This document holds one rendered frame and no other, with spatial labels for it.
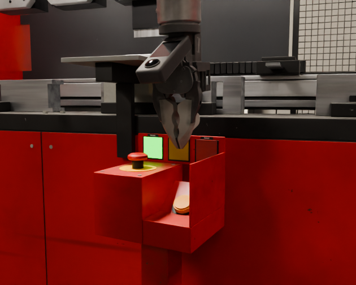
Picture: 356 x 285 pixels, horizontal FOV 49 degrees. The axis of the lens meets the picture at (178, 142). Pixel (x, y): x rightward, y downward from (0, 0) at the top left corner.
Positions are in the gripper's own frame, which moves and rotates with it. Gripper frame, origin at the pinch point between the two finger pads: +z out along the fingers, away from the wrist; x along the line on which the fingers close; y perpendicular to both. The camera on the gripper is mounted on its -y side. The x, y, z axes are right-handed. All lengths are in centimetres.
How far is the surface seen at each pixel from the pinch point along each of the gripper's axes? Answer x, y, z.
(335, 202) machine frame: -24.5, 21.9, 15.4
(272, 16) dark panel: 5, 88, -30
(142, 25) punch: 26.1, 32.3, -24.5
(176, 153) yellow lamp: 5.6, 9.8, 4.5
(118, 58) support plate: 15.6, 5.6, -15.2
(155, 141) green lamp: 10.5, 10.0, 2.3
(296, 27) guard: 1, 113, -27
